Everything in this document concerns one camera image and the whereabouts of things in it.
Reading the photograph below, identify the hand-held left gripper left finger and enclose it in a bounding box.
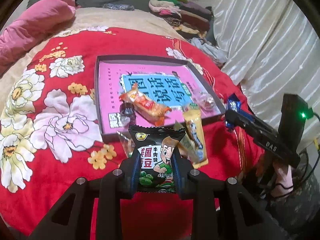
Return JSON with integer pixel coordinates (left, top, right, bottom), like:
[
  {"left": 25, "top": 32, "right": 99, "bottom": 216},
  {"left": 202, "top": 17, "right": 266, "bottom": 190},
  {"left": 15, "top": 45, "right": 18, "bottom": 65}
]
[{"left": 29, "top": 152, "right": 142, "bottom": 240}]

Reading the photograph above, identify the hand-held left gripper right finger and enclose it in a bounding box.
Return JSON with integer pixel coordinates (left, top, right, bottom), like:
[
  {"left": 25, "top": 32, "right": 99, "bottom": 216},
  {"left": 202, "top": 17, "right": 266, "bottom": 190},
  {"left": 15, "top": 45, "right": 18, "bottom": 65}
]
[{"left": 171, "top": 152, "right": 283, "bottom": 240}]

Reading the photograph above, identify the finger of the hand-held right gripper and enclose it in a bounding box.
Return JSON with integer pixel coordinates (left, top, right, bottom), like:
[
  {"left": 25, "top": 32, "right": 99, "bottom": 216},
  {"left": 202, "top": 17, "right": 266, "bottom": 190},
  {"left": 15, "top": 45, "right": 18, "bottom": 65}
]
[
  {"left": 241, "top": 112, "right": 278, "bottom": 134},
  {"left": 224, "top": 110, "right": 268, "bottom": 143}
]

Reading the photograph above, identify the blue snack packet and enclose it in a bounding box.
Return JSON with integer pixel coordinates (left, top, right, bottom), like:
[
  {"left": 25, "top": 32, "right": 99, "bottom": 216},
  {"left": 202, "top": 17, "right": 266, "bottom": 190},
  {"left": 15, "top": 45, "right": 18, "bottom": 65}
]
[{"left": 224, "top": 93, "right": 242, "bottom": 129}]

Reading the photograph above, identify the black green pea packet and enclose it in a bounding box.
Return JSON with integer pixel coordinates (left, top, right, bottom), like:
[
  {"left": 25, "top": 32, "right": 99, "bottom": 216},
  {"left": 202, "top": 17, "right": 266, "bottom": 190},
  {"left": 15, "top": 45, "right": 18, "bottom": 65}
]
[{"left": 128, "top": 124, "right": 186, "bottom": 193}]

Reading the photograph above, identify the clear packet green label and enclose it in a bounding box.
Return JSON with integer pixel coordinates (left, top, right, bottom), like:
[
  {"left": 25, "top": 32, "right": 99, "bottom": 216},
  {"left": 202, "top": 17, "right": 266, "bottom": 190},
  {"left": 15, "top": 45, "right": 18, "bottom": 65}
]
[{"left": 117, "top": 130, "right": 137, "bottom": 158}]

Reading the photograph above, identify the yellow-green milk snack packet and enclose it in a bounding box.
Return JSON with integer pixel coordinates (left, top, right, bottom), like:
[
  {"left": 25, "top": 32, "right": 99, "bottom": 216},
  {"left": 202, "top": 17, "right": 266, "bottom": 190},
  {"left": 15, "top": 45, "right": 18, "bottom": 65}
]
[{"left": 175, "top": 121, "right": 200, "bottom": 165}]

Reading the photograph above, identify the clear candy packet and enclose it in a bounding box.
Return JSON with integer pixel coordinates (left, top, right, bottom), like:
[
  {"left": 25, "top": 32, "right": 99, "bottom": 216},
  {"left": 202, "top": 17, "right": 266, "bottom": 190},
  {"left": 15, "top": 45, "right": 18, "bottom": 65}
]
[{"left": 197, "top": 92, "right": 216, "bottom": 112}]

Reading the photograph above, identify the long yellow snack packet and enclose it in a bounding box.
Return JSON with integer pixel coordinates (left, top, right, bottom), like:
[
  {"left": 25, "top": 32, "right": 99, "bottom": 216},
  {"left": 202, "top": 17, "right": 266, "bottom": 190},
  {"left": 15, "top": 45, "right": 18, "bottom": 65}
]
[{"left": 182, "top": 102, "right": 209, "bottom": 169}]

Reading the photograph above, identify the dark chocolate packet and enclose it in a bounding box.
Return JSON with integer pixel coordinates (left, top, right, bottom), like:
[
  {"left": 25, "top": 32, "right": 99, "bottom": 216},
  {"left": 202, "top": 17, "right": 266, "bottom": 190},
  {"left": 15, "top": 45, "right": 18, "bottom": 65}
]
[{"left": 119, "top": 102, "right": 137, "bottom": 117}]

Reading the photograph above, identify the orange bread packet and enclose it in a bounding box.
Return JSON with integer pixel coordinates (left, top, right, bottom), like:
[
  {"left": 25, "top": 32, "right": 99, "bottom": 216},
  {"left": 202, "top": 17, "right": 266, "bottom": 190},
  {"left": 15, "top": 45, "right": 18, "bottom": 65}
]
[{"left": 119, "top": 84, "right": 172, "bottom": 127}]

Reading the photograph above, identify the pink box tray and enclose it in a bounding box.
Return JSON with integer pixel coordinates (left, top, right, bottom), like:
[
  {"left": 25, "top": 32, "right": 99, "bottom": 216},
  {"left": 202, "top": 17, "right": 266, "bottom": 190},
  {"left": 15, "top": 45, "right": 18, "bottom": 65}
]
[{"left": 94, "top": 55, "right": 227, "bottom": 143}]

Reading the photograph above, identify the person's right hand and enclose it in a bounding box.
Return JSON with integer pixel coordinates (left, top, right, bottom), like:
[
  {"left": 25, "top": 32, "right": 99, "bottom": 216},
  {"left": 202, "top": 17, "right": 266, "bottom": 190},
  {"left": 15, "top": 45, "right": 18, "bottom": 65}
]
[{"left": 273, "top": 161, "right": 293, "bottom": 198}]

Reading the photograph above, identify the grey white clothes heap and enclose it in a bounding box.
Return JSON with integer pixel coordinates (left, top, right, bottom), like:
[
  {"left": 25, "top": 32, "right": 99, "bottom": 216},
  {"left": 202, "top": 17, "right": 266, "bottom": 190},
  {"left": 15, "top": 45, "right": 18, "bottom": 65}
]
[{"left": 190, "top": 37, "right": 228, "bottom": 67}]

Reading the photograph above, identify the red floral blanket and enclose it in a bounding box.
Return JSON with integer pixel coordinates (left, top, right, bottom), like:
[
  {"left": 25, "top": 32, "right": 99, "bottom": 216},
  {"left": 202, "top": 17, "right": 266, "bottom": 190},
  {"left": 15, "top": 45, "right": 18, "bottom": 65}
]
[{"left": 0, "top": 26, "right": 265, "bottom": 240}]

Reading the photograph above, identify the white satin curtain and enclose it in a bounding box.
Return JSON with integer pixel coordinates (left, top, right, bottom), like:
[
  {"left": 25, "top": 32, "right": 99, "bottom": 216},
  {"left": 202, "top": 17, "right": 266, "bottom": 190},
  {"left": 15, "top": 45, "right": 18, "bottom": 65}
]
[{"left": 212, "top": 0, "right": 320, "bottom": 155}]

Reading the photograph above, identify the pink book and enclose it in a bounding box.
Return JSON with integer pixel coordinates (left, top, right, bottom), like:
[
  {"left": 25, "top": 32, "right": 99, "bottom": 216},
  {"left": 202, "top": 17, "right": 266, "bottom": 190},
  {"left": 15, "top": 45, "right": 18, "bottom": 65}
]
[{"left": 99, "top": 61, "right": 220, "bottom": 135}]

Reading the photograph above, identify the dark patterned clothing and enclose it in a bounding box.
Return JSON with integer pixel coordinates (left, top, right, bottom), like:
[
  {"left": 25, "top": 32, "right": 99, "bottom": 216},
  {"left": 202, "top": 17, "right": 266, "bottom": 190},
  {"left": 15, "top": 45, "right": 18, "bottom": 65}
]
[{"left": 220, "top": 155, "right": 320, "bottom": 240}]

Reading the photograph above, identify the stack of folded clothes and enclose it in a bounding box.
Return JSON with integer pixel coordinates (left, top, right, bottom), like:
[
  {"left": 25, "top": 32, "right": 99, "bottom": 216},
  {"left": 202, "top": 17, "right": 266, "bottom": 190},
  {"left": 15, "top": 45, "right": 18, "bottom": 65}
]
[{"left": 149, "top": 0, "right": 214, "bottom": 34}]

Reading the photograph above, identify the dark patterned cloth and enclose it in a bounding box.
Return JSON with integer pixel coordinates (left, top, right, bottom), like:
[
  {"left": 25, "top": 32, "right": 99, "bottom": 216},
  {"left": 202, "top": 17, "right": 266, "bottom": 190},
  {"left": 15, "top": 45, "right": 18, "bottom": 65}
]
[{"left": 102, "top": 3, "right": 135, "bottom": 11}]

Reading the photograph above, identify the pink quilt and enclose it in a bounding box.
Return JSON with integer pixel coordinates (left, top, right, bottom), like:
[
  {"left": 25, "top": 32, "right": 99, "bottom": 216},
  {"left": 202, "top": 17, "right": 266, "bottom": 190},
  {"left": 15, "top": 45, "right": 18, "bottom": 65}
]
[{"left": 0, "top": 0, "right": 77, "bottom": 75}]

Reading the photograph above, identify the black cable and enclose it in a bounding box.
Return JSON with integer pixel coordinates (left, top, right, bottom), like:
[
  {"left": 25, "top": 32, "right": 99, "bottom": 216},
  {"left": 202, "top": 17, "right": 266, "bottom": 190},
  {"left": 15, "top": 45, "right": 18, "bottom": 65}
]
[{"left": 265, "top": 110, "right": 320, "bottom": 200}]

